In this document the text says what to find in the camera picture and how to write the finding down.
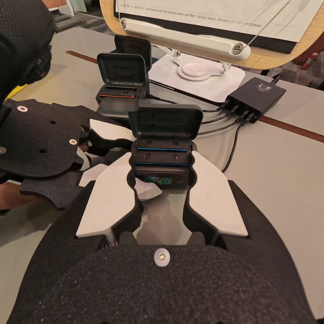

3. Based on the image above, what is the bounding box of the blue striped black battery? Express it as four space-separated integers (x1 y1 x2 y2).
135 151 190 168
136 139 188 153

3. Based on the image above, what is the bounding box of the red fire extinguisher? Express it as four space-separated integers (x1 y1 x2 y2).
301 52 320 70

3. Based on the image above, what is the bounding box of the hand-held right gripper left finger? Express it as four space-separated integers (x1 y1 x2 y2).
76 152 144 246

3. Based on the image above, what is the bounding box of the wooden display board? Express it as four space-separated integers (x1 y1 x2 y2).
99 0 324 71

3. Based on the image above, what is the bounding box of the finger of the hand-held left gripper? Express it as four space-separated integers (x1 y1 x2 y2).
78 163 163 202
87 114 134 157

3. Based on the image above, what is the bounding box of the person's left hand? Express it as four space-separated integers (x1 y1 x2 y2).
0 182 52 211

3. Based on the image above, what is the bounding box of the white stand base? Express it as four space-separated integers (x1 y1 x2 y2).
148 49 246 102

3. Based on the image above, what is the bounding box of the black battery charger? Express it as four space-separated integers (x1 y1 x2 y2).
96 53 150 105
96 97 153 128
114 35 153 79
128 104 204 191

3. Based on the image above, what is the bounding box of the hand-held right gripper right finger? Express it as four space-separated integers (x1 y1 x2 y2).
182 151 248 245

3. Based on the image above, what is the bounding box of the black charging cable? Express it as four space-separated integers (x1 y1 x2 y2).
146 94 232 112
201 105 239 124
197 111 250 134
221 115 256 172

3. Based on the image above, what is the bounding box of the red striped black battery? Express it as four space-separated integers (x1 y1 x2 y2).
99 89 135 99

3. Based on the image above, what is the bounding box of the black power hub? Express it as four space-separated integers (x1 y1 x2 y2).
225 77 287 124

